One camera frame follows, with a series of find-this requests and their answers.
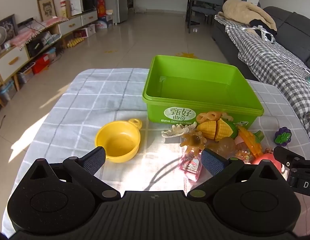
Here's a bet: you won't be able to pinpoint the red storage box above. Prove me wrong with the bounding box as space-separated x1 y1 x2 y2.
32 54 50 74

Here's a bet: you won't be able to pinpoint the orange toy pumpkin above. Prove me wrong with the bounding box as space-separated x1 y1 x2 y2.
235 125 265 157

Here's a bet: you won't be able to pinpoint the amber rubber octopus toy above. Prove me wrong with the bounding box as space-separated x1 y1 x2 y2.
207 137 237 159
180 130 210 155

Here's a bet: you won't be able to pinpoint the white wooden tv stand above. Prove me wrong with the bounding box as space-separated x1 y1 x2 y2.
0 45 30 105

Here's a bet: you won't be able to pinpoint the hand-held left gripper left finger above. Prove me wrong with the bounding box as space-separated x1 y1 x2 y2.
28 146 121 201

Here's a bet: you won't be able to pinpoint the dark framed picture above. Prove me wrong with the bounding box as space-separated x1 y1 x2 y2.
0 14 18 40

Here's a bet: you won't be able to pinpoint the black cloth with white straps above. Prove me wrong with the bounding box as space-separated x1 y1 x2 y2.
250 19 277 44

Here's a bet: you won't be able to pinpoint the pink cartoon packet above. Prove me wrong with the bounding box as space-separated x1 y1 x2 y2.
179 152 203 182

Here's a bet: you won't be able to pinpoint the row of yellow bottles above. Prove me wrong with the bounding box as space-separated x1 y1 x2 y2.
66 38 85 49

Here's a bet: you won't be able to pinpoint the grey checked tablecloth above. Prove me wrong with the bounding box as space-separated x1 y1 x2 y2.
2 67 310 233

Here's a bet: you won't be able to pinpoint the dark grey sofa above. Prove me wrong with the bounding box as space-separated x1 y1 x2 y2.
211 6 310 80

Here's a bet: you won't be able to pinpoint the pink toy peach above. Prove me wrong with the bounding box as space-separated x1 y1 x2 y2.
251 152 283 174

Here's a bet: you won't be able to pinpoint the pink lace cloth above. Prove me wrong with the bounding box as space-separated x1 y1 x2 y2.
6 16 69 47

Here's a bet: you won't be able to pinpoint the white and pink box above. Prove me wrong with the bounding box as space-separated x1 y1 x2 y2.
73 24 96 38

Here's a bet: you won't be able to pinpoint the blue and white box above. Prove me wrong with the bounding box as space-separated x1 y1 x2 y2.
95 14 114 29

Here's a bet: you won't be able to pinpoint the silver fridge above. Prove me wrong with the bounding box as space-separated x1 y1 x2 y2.
115 0 128 24

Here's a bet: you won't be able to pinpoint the white toy jaw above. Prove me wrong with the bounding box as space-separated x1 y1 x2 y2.
161 121 197 138

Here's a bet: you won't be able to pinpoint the purple toy grapes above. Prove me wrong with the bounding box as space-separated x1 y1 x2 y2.
274 127 292 146

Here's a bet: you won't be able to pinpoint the beige blanket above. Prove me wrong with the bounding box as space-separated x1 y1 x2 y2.
218 0 278 34

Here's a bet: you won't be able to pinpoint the yellow toy pot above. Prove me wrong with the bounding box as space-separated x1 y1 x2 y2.
95 118 142 163

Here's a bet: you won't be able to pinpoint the toy corn cob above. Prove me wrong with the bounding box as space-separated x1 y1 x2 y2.
196 118 239 141

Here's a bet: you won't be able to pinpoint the green plastic box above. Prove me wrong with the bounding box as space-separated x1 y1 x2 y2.
142 55 265 130

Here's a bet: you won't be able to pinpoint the framed cartoon picture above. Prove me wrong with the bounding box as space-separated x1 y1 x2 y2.
37 0 57 22

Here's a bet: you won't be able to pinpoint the microwave oven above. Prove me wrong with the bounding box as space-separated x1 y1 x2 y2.
81 0 98 13

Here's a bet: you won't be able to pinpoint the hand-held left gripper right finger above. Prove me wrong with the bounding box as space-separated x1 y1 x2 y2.
186 148 285 200

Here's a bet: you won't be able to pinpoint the checked sofa cover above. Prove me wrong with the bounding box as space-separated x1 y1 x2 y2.
215 14 310 137

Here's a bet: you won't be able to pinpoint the black speaker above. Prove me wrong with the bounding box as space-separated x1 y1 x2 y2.
26 36 45 57

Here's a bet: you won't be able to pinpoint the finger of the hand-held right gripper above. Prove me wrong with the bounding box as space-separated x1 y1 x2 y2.
273 146 307 169

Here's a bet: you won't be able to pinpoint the red gift box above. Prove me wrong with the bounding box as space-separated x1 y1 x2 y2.
97 0 106 19

